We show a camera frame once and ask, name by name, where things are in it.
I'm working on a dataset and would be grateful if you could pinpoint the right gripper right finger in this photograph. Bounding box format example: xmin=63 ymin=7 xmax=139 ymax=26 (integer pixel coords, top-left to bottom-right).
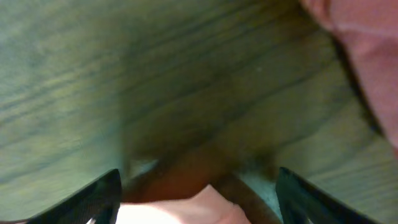
xmin=275 ymin=167 xmax=376 ymax=224

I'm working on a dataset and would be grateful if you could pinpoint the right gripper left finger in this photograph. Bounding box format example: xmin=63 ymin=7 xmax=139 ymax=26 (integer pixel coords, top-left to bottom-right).
xmin=27 ymin=169 xmax=122 ymax=224

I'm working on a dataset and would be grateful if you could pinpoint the salmon pink printed t-shirt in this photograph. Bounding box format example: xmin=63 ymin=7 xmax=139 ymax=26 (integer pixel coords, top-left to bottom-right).
xmin=116 ymin=185 xmax=250 ymax=224

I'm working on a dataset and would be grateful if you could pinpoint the red crumpled t-shirt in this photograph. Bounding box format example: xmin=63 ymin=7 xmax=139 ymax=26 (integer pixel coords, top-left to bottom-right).
xmin=301 ymin=0 xmax=397 ymax=149

